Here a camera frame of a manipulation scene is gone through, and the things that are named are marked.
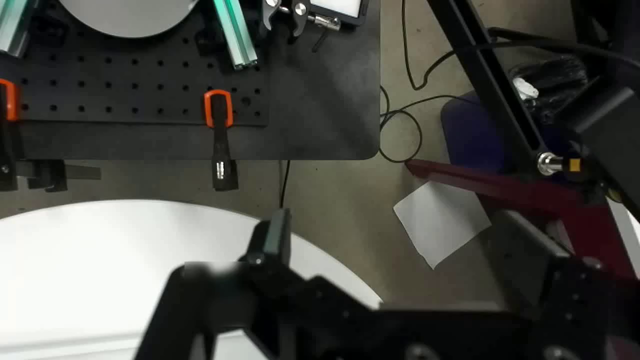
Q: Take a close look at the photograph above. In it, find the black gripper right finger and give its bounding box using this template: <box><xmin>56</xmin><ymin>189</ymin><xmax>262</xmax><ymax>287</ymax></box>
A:
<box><xmin>490</xmin><ymin>210</ymin><xmax>570</xmax><ymax>315</ymax></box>

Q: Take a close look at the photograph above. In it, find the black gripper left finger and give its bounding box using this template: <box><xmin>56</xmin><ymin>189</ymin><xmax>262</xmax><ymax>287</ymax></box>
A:
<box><xmin>243</xmin><ymin>209</ymin><xmax>291</xmax><ymax>264</ymax></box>

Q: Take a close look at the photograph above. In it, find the dark red bar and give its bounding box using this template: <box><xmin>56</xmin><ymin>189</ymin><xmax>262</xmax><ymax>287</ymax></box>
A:
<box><xmin>405</xmin><ymin>161</ymin><xmax>635</xmax><ymax>278</ymax></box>

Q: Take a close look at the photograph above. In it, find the white paper sheet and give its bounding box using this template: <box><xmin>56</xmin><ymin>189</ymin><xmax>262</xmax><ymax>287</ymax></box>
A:
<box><xmin>393</xmin><ymin>182</ymin><xmax>491</xmax><ymax>269</ymax></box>

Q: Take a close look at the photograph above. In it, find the black tripod leg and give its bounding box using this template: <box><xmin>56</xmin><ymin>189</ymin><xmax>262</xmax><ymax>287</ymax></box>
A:
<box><xmin>428</xmin><ymin>0</ymin><xmax>585</xmax><ymax>179</ymax></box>

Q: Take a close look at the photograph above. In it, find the orange black clamp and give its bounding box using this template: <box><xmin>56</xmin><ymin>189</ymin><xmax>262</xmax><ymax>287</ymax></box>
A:
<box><xmin>202</xmin><ymin>88</ymin><xmax>237</xmax><ymax>193</ymax></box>

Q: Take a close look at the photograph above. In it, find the black perforated breadboard plate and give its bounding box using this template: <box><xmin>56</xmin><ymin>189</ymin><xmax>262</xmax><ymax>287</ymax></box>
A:
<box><xmin>0</xmin><ymin>0</ymin><xmax>379</xmax><ymax>161</ymax></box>

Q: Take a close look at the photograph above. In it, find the round white table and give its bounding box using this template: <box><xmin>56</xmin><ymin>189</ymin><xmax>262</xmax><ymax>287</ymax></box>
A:
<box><xmin>0</xmin><ymin>199</ymin><xmax>384</xmax><ymax>360</ymax></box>

